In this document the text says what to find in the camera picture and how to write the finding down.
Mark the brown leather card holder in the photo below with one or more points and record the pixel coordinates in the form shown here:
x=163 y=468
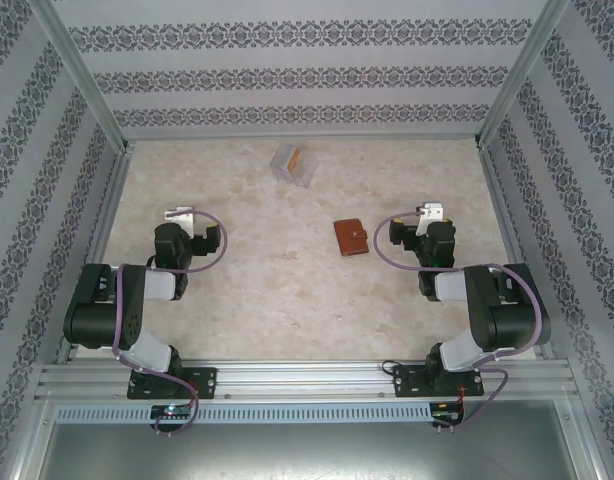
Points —
x=351 y=239

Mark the silver grey credit card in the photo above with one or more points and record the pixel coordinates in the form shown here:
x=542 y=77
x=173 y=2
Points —
x=283 y=161

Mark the clear plastic card box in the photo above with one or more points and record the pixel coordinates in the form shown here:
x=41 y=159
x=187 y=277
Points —
x=307 y=170

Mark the orange credit card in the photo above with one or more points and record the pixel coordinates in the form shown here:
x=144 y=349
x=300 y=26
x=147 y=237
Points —
x=294 y=161

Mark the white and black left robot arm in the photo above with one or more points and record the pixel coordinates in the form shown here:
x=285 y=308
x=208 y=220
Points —
x=102 y=320

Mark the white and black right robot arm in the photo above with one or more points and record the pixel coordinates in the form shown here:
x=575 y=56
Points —
x=512 y=320

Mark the small circuit board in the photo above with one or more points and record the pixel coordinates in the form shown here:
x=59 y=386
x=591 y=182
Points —
x=172 y=411
x=449 y=410

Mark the grey sheet metal panel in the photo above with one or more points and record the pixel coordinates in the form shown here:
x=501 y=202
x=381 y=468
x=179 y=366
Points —
x=307 y=450

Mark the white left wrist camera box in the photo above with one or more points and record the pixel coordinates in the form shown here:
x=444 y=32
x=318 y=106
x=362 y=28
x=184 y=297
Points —
x=184 y=216

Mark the aluminium table side rail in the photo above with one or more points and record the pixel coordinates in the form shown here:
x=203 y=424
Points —
x=507 y=225
x=101 y=240

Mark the aluminium table end rail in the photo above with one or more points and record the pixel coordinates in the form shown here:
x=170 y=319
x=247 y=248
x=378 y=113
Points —
x=307 y=137

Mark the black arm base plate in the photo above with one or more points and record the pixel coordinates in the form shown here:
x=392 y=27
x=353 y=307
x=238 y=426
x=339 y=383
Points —
x=407 y=382
x=207 y=380

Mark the aluminium mounting rail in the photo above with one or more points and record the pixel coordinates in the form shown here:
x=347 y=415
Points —
x=307 y=380

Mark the aluminium frame post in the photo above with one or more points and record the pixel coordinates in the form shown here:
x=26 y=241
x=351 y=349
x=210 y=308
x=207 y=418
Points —
x=522 y=75
x=82 y=75

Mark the aluminium frame beam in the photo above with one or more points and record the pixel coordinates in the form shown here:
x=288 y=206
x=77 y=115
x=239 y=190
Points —
x=32 y=450
x=594 y=465

